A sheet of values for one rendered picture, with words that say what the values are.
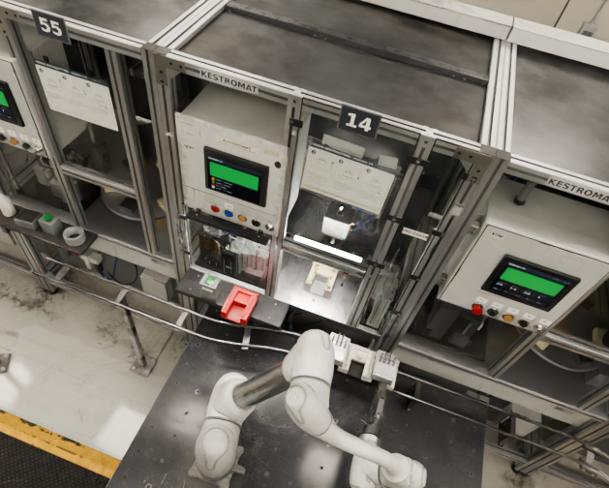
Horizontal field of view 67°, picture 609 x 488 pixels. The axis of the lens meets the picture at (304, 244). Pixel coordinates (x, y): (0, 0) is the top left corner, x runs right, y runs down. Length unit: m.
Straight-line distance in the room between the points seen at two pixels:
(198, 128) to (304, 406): 0.98
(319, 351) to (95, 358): 1.96
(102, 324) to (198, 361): 1.14
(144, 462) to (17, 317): 1.65
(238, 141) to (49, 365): 2.11
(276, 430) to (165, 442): 0.48
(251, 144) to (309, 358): 0.74
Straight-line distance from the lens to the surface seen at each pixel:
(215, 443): 1.93
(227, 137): 1.64
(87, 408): 3.10
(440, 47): 1.97
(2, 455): 3.14
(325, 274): 2.29
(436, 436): 2.40
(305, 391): 1.45
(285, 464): 2.19
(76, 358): 3.25
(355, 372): 2.22
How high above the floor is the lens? 2.80
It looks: 50 degrees down
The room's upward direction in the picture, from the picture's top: 11 degrees clockwise
